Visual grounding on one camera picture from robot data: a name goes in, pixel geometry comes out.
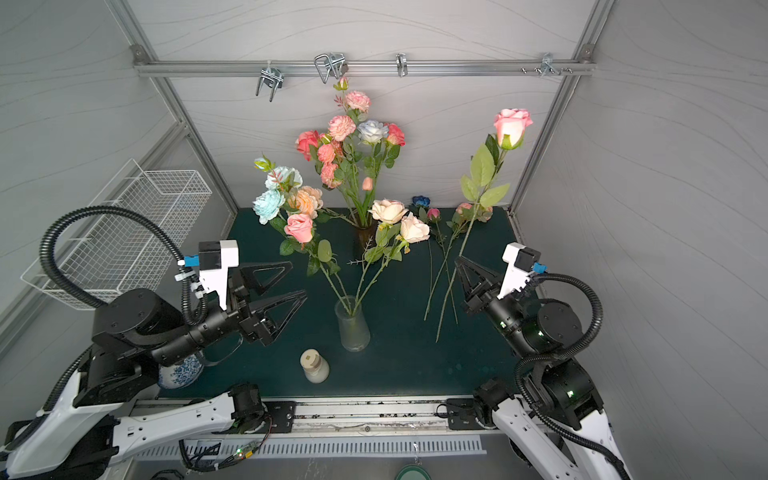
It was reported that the medium pink rose stem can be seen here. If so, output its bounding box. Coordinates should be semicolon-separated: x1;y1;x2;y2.
270;213;355;314

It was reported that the teal white flower spray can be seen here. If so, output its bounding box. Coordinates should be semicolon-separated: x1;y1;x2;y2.
252;157;303;225

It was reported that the clear ribbed glass vase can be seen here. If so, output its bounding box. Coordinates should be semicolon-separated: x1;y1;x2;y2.
334;296;371;352

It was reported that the small cream rose stem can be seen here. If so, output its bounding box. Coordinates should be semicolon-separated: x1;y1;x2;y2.
354;199;410;306

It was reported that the pink ribbed glass vase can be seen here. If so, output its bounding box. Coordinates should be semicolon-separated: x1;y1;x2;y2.
354;213;378;252

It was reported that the pink carnation spray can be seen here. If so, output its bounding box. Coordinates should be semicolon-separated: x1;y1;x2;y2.
317;133;363;227

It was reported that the pink bud stem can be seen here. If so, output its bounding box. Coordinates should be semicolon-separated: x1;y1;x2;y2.
359;177;375;227

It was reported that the large pink rose stem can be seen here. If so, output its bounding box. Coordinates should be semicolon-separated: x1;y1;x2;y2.
295;130;321;161

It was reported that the pink white rose stem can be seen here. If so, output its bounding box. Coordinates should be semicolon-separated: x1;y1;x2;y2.
438;109;533;322

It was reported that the tall pink peony stem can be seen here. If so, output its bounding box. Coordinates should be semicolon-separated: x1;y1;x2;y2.
327;76;371;208

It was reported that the white blue rose stem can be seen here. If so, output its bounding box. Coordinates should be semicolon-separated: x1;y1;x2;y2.
357;119;391;223

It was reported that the large cream rose stem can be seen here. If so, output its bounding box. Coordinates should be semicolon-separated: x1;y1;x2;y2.
401;210;430;249

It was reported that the dark blue small flower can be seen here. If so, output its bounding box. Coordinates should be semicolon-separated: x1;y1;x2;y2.
411;195;431;210

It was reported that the tall peach peony stem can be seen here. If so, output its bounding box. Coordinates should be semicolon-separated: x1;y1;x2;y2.
285;186;356;226

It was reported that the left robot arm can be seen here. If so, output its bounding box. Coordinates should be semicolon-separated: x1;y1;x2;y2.
1;206;307;479

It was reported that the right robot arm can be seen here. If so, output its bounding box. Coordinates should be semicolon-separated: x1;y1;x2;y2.
435;243;630;479

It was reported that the small pink rose bunch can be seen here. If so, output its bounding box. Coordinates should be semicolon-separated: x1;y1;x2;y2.
419;202;493;321

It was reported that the cream capped bottle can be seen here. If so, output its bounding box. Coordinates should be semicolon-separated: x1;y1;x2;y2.
300;349;330;384

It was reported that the blue white patterned plate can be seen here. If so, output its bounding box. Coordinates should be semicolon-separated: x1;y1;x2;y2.
157;355;204;390

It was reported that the white vented strip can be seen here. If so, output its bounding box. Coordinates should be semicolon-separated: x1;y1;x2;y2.
136;434;487;461

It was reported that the green round lid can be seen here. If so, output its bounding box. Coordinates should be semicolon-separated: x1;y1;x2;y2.
395;465;431;480

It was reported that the metal u-bolt clamp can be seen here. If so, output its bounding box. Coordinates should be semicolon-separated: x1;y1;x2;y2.
255;65;284;102

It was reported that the aluminium crossbar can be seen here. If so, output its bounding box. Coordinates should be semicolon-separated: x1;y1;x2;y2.
134;57;597;78

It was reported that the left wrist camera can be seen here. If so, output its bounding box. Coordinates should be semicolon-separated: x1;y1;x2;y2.
175;240;239;311

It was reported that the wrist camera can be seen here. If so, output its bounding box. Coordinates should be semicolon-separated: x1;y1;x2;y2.
497;242;547;300
175;240;239;311

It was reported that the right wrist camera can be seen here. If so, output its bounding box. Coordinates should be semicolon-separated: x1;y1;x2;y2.
497;242;547;300

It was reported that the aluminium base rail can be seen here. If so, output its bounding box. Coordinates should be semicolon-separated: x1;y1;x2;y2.
113;397;496;446

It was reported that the white wire basket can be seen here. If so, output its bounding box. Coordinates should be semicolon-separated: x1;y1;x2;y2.
54;159;212;302

